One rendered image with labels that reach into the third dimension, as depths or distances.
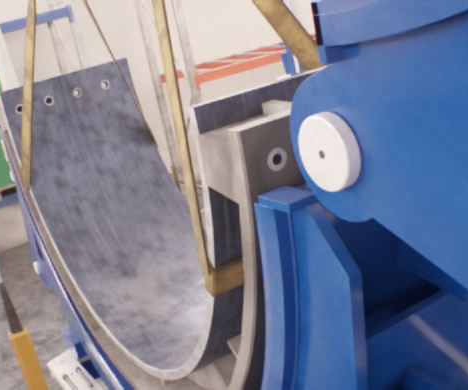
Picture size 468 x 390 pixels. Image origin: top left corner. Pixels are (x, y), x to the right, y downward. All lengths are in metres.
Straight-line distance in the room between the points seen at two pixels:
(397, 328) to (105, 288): 1.79
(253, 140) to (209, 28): 8.62
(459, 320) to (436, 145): 0.82
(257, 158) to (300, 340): 0.41
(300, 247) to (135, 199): 2.12
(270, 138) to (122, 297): 1.78
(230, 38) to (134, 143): 6.69
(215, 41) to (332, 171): 8.91
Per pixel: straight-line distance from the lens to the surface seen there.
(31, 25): 3.15
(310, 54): 2.03
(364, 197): 1.18
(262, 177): 1.44
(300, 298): 1.48
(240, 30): 10.26
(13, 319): 2.67
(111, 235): 3.34
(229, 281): 1.76
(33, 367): 2.73
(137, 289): 3.13
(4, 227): 9.17
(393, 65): 1.05
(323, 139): 1.17
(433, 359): 1.77
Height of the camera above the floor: 2.52
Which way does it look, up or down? 15 degrees down
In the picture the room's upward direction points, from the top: 12 degrees counter-clockwise
